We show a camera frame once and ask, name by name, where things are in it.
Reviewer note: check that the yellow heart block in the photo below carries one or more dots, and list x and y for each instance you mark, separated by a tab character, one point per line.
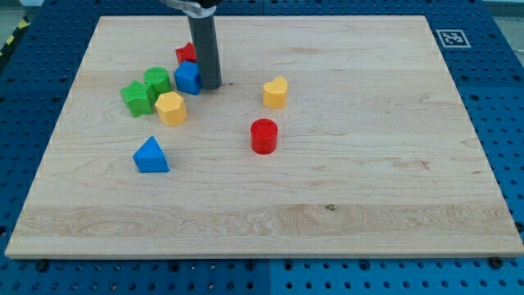
275	93

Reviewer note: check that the green cylinder block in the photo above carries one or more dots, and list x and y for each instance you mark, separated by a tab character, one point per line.
158	78

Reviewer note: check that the yellow black hazard tape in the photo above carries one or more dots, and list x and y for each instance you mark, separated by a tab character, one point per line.
14	39

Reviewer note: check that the white fiducial marker tag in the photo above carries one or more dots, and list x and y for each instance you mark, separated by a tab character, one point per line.
453	38

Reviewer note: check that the wooden board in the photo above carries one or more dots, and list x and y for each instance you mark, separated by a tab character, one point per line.
376	155

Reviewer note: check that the red cylinder block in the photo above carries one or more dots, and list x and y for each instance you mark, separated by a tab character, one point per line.
264	136

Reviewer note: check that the red star block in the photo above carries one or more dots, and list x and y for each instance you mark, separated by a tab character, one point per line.
186	53

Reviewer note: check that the yellow hexagon block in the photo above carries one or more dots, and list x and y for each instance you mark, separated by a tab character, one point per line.
171	108

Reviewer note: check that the blue cube block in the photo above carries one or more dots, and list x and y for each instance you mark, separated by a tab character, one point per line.
187	78

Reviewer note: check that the metal clamp on rod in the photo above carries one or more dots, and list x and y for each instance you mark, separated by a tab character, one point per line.
193	8

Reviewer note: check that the grey cylindrical pointer rod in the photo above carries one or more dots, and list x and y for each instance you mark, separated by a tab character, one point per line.
204	39

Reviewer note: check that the blue triangle block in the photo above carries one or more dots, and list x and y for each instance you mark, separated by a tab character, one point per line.
149	158

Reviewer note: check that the green star block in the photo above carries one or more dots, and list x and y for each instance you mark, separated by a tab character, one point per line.
139	98

